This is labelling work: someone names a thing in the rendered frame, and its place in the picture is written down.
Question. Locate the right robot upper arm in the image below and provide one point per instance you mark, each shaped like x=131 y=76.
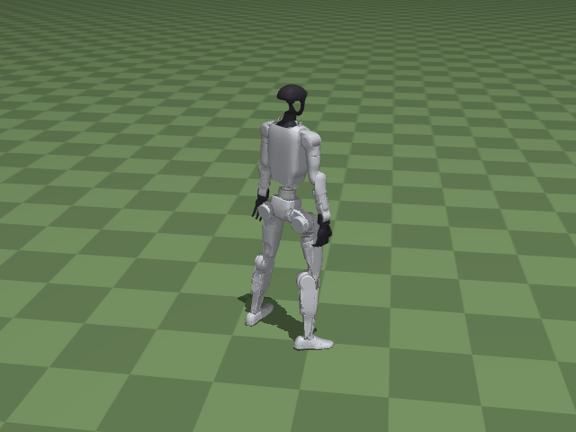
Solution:
x=311 y=141

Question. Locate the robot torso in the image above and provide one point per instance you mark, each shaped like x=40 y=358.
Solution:
x=288 y=166

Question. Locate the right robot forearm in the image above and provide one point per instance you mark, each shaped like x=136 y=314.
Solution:
x=321 y=200

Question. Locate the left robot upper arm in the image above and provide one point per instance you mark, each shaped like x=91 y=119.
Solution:
x=264 y=143

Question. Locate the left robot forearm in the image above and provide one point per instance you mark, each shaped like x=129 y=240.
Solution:
x=265 y=177

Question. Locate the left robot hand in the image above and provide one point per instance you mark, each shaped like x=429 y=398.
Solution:
x=259 y=201

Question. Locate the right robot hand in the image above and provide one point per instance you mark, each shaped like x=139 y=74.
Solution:
x=324 y=232

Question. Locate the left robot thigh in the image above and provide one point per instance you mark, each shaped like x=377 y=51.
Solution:
x=272 y=231

